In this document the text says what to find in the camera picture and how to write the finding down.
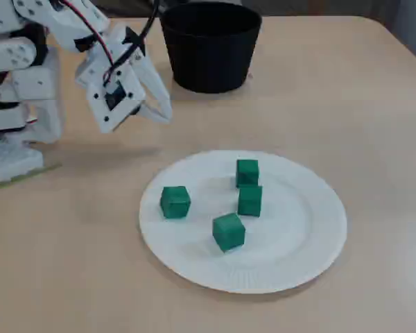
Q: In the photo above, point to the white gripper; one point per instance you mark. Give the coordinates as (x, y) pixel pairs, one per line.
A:
(152, 84)

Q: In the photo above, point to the green block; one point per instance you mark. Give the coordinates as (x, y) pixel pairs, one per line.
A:
(229, 232)
(175, 203)
(247, 171)
(250, 201)

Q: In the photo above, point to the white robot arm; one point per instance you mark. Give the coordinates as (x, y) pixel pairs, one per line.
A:
(24, 52)

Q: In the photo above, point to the green mat under robot base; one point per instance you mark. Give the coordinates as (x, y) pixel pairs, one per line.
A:
(45, 170)

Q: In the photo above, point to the black pot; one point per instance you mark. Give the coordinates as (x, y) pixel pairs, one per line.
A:
(211, 52)

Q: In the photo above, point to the white paper plate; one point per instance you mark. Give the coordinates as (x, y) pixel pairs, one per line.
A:
(281, 236)

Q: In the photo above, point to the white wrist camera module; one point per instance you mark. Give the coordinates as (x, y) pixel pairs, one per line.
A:
(114, 98)

